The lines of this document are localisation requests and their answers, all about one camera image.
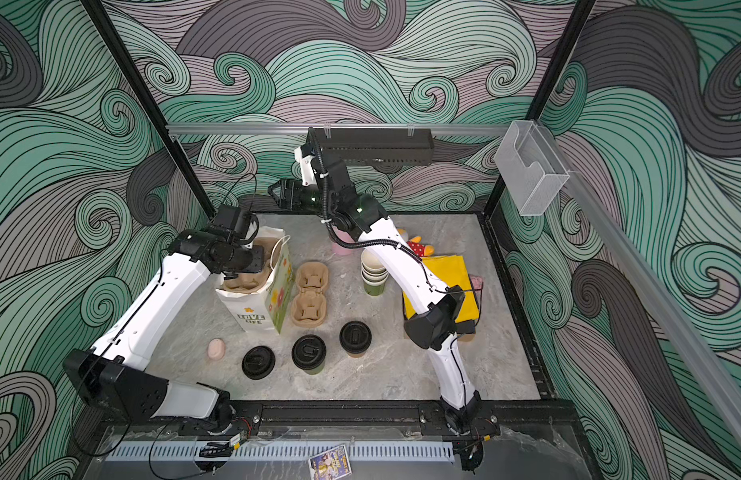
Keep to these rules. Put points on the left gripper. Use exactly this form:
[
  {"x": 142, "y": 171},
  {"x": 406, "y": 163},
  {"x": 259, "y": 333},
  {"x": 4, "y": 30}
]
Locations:
[{"x": 257, "y": 261}]

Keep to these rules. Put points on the black cup lid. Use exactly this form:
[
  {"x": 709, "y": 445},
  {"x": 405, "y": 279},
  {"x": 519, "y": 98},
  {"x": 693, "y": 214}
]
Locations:
[
  {"x": 309, "y": 352},
  {"x": 355, "y": 337}
]

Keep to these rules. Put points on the yellow napkin stack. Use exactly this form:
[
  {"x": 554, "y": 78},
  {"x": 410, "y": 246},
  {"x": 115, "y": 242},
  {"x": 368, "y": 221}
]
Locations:
[{"x": 452, "y": 270}]

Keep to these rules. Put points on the brown paper coffee cup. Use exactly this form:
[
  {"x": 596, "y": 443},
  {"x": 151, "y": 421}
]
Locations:
[{"x": 355, "y": 354}]

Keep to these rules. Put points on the pink small object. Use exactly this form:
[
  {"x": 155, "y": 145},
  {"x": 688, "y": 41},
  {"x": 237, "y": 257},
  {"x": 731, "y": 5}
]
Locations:
[{"x": 216, "y": 349}]

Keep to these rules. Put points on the brown cardboard cup carrier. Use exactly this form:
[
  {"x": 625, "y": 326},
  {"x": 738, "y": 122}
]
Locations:
[{"x": 309, "y": 308}]

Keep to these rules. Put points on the clear acrylic wall holder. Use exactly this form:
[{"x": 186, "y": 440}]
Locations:
[{"x": 531, "y": 163}]

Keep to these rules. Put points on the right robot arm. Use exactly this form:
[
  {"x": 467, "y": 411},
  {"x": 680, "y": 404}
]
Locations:
[{"x": 433, "y": 327}]

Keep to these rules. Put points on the yellow plush toy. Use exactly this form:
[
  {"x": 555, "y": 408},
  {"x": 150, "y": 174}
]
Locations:
[{"x": 417, "y": 245}]

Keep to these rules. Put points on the stack of black lids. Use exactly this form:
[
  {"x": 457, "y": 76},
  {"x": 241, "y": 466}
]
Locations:
[{"x": 258, "y": 362}]

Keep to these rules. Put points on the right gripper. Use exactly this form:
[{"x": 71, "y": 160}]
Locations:
[{"x": 280, "y": 194}]

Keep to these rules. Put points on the black wall shelf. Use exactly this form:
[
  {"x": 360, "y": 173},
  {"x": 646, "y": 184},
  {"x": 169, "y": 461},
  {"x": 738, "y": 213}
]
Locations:
[{"x": 370, "y": 146}]

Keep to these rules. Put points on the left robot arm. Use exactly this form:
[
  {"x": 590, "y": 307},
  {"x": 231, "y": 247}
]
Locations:
[{"x": 111, "y": 375}]

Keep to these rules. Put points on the stack of paper cups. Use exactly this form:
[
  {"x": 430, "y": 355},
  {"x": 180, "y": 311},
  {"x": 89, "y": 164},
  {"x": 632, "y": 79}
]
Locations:
[{"x": 374, "y": 273}]

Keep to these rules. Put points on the white paper bag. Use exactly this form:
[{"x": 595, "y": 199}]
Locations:
[{"x": 266, "y": 309}]

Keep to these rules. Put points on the colourful card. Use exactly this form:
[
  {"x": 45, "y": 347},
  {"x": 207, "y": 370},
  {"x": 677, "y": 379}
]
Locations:
[{"x": 333, "y": 464}]

